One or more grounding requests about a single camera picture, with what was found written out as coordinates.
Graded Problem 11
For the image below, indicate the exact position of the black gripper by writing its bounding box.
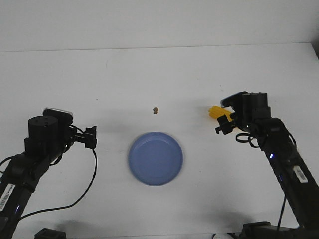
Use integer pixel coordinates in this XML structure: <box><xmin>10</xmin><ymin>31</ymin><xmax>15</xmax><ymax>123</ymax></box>
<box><xmin>73</xmin><ymin>126</ymin><xmax>97</xmax><ymax>149</ymax></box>
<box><xmin>215</xmin><ymin>115</ymin><xmax>237</xmax><ymax>135</ymax></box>

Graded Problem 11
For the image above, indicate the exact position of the yellow corn cob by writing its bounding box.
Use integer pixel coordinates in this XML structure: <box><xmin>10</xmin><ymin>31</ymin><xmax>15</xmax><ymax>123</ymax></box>
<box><xmin>208</xmin><ymin>105</ymin><xmax>233</xmax><ymax>121</ymax></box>

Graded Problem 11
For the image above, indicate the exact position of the blue round plate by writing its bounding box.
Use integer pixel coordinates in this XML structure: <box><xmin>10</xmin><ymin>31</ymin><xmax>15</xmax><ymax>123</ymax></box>
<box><xmin>128</xmin><ymin>132</ymin><xmax>184</xmax><ymax>186</ymax></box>

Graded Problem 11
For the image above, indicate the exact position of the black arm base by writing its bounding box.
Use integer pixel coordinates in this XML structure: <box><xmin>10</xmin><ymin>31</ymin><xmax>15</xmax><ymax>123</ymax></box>
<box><xmin>239</xmin><ymin>222</ymin><xmax>307</xmax><ymax>239</ymax></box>
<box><xmin>34</xmin><ymin>228</ymin><xmax>66</xmax><ymax>239</ymax></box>

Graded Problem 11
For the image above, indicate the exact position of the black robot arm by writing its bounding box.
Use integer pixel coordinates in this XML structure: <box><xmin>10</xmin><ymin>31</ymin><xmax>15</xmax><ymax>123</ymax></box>
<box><xmin>215</xmin><ymin>91</ymin><xmax>319</xmax><ymax>232</ymax></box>
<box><xmin>0</xmin><ymin>110</ymin><xmax>97</xmax><ymax>239</ymax></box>

